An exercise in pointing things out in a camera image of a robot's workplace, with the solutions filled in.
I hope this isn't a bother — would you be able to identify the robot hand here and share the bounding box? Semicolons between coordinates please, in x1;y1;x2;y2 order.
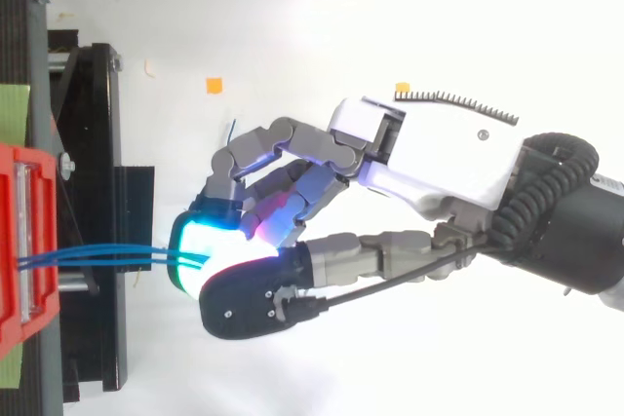
167;90;526;341

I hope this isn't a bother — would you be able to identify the blue cable bundle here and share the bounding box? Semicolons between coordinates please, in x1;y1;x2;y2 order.
17;118;240;273

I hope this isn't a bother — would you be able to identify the black stand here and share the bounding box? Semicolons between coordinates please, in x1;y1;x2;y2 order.
0;0;156;416

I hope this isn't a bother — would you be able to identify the red bin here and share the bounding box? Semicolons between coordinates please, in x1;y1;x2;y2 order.
0;142;61;359

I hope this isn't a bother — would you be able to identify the black coiled cable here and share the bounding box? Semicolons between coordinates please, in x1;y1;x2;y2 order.
491;132;600;244

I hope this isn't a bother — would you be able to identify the thin black cable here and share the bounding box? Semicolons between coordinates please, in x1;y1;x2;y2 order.
281;244;493;323

